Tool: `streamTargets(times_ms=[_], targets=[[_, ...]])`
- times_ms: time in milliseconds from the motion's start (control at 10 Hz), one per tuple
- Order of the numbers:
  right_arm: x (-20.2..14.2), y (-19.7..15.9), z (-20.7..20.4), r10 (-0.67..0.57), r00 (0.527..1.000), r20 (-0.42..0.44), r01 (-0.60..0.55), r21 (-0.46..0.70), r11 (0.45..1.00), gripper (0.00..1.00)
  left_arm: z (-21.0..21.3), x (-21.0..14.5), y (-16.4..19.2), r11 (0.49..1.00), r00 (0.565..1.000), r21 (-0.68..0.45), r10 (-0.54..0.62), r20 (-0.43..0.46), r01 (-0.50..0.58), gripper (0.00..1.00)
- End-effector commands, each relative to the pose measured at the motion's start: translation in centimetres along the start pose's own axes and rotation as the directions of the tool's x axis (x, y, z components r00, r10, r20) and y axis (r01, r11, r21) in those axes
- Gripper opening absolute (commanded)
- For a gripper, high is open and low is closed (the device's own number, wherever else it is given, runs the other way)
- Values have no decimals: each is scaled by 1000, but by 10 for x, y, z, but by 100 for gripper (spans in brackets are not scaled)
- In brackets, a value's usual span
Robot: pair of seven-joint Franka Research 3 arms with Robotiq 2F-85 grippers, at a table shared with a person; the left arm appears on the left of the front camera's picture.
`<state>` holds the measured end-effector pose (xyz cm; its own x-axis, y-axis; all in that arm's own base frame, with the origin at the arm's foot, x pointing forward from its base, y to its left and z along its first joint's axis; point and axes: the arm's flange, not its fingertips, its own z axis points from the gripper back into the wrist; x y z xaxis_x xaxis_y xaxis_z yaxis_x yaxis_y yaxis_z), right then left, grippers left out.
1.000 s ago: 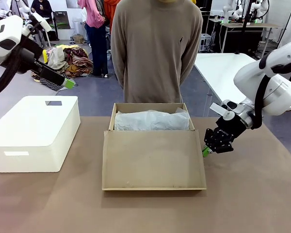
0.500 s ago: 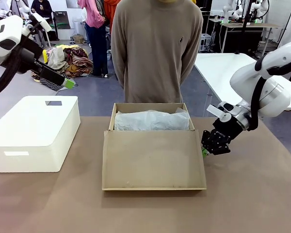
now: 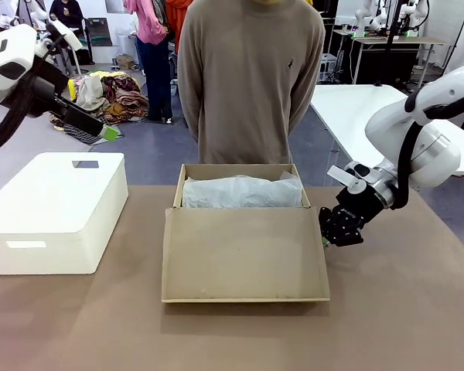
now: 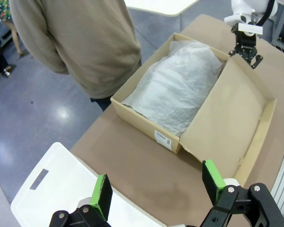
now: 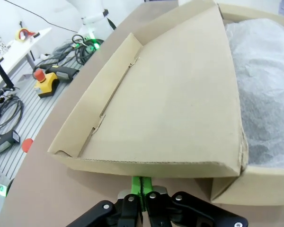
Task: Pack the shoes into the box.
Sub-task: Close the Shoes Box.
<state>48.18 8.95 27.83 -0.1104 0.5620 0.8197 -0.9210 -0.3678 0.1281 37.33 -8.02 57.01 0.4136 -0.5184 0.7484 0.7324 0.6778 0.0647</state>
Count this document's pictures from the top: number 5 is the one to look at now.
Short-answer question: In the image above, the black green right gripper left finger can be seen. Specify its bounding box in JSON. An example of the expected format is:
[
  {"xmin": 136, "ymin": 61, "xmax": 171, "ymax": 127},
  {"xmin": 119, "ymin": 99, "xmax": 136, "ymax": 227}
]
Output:
[{"xmin": 68, "ymin": 176, "xmax": 142, "ymax": 227}]

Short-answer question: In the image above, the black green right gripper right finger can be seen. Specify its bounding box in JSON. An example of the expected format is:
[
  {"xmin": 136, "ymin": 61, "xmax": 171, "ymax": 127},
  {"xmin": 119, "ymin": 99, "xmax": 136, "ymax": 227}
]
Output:
[{"xmin": 141, "ymin": 177, "xmax": 248, "ymax": 227}]

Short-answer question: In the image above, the cardboard shoe box with lid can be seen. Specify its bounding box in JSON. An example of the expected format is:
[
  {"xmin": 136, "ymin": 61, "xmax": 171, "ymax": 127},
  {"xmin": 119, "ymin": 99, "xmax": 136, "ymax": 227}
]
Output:
[{"xmin": 47, "ymin": 0, "xmax": 284, "ymax": 207}]

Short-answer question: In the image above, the white tissue wrapping paper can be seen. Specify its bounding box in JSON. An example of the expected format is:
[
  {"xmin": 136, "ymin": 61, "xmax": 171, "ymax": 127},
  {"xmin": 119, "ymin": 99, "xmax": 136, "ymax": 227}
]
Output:
[{"xmin": 224, "ymin": 18, "xmax": 284, "ymax": 169}]

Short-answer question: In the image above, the yellow emergency stop box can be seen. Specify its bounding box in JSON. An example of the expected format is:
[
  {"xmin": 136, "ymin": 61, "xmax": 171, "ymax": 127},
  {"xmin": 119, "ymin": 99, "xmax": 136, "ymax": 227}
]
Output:
[{"xmin": 33, "ymin": 69, "xmax": 60, "ymax": 99}]

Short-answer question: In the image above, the red emergency stop button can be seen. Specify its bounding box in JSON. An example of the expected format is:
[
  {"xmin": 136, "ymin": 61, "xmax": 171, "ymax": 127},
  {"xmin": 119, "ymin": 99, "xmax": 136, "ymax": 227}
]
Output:
[{"xmin": 22, "ymin": 139, "xmax": 34, "ymax": 154}]

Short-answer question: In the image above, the grey slotted aluminium platform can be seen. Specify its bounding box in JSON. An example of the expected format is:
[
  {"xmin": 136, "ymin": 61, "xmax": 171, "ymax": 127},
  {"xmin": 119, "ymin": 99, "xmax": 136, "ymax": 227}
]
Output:
[{"xmin": 0, "ymin": 53, "xmax": 87, "ymax": 198}]

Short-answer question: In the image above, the white side table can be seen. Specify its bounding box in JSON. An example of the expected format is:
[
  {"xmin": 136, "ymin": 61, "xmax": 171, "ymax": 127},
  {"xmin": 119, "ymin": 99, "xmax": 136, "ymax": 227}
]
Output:
[{"xmin": 0, "ymin": 26, "xmax": 53, "ymax": 86}]

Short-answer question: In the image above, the black stand pole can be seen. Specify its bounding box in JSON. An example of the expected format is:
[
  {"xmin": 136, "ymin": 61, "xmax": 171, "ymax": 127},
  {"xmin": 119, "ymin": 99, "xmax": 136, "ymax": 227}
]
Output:
[{"xmin": 0, "ymin": 48, "xmax": 15, "ymax": 90}]

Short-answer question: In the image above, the yellow tape roll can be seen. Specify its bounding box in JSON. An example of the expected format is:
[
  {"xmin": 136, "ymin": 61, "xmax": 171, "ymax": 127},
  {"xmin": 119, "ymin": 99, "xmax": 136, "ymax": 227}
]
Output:
[{"xmin": 15, "ymin": 27, "xmax": 31, "ymax": 43}]

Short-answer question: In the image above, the grey yellow handheld enabling switch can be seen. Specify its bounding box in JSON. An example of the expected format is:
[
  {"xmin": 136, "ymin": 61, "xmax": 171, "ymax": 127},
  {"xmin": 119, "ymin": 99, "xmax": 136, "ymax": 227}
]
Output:
[
  {"xmin": 44, "ymin": 64, "xmax": 79, "ymax": 80},
  {"xmin": 0, "ymin": 130, "xmax": 21, "ymax": 158}
]

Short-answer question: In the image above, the coiled black cable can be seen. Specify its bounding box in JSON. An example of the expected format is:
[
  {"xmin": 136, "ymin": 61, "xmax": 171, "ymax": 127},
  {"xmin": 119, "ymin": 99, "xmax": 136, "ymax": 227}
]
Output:
[{"xmin": 0, "ymin": 96, "xmax": 24, "ymax": 138}]

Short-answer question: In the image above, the black cable bundle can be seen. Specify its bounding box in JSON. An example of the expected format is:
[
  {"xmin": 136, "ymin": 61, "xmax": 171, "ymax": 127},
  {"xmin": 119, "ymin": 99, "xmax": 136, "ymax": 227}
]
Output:
[{"xmin": 51, "ymin": 34, "xmax": 104, "ymax": 66}]

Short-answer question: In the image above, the thin black overhead cable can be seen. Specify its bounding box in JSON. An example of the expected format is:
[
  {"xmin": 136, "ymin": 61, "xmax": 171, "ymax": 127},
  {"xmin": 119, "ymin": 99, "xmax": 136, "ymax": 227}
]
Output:
[{"xmin": 4, "ymin": 0, "xmax": 79, "ymax": 34}]

